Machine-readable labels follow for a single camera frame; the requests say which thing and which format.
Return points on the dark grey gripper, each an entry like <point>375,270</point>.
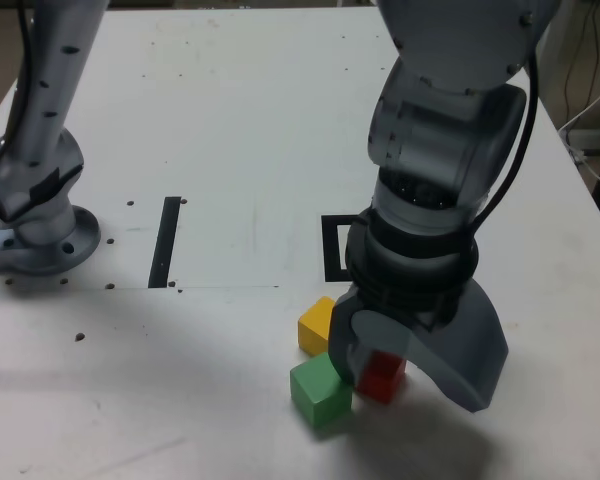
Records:
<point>437,315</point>

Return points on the red cube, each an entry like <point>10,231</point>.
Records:
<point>380,382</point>

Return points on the yellow cube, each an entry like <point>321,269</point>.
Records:
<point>314,320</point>

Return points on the green cube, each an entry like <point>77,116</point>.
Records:
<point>315,392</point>

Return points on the black tape square outline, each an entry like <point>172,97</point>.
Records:
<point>330,250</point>

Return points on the black tape strip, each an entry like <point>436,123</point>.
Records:
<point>164,240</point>

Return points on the white metal frame leg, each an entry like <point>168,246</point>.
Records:
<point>555,50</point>

